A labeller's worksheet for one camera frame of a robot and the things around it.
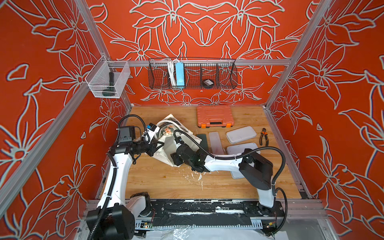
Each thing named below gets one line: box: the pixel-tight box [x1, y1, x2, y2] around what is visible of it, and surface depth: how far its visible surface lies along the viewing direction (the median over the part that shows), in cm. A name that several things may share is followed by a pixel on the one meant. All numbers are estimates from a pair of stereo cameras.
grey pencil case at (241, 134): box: [226, 126, 257, 145], surface depth 102 cm
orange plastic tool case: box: [197, 105, 234, 129], surface depth 107 cm
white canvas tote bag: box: [150, 113, 203, 167], surface depth 78 cm
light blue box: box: [175, 62, 185, 87], surface depth 92 cm
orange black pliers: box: [259, 128, 269, 147], surface depth 102 cm
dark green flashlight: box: [102, 72, 117, 97], surface depth 81 cm
